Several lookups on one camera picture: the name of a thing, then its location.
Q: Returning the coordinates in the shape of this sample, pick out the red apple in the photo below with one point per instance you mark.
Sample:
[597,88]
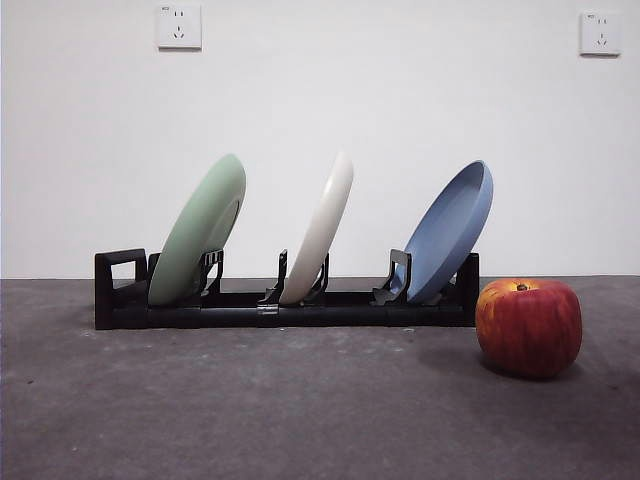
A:
[527,330]

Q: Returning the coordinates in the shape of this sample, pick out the green plate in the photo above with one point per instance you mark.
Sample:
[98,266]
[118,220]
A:
[195,225]

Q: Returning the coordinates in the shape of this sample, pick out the white wall socket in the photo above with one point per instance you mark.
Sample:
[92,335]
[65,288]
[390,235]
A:
[180,27]
[600,34]

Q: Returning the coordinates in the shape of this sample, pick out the black plate rack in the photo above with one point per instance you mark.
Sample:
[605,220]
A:
[325,316]

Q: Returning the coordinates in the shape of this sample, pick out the blue plate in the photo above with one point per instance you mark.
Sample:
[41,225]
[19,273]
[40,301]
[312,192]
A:
[445,235]

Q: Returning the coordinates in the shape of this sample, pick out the white plate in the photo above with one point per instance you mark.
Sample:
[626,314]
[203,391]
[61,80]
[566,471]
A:
[320,230]

